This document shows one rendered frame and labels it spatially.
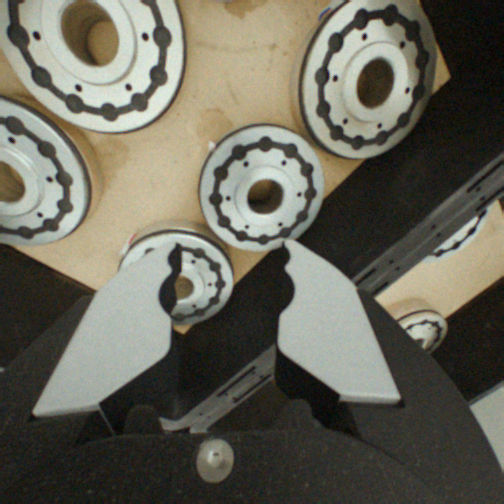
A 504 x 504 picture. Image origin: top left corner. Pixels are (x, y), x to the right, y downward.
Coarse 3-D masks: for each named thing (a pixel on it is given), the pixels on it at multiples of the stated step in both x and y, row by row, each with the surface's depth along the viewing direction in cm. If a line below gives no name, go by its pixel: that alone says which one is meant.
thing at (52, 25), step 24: (48, 0) 12; (72, 0) 12; (96, 0) 13; (120, 0) 13; (48, 24) 13; (120, 24) 13; (48, 48) 13; (120, 48) 14; (72, 72) 14; (96, 72) 14; (120, 72) 14
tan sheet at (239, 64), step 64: (192, 0) 16; (256, 0) 16; (320, 0) 17; (0, 64) 16; (192, 64) 18; (256, 64) 18; (192, 128) 20; (128, 192) 21; (192, 192) 22; (256, 192) 23; (64, 256) 23; (256, 256) 26
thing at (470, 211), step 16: (496, 192) 15; (464, 208) 15; (480, 208) 16; (448, 224) 16; (464, 224) 16; (432, 240) 16; (416, 256) 17; (384, 272) 17; (400, 272) 17; (368, 288) 17; (384, 288) 18; (272, 368) 20; (256, 384) 21; (496, 384) 29; (224, 400) 21; (240, 400) 21; (208, 416) 22; (192, 432) 23
